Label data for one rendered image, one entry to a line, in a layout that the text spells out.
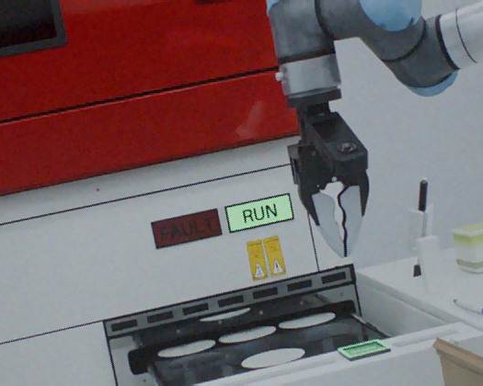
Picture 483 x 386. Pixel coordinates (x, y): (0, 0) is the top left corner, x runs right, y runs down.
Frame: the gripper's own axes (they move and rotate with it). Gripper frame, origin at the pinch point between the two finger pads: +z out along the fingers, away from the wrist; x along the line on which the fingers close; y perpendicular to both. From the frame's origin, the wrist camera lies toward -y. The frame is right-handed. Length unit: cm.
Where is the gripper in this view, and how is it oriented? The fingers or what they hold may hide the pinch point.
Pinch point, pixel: (345, 248)
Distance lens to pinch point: 156.2
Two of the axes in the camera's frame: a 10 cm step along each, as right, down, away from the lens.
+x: -9.6, 2.1, -1.8
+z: 1.8, 9.7, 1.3
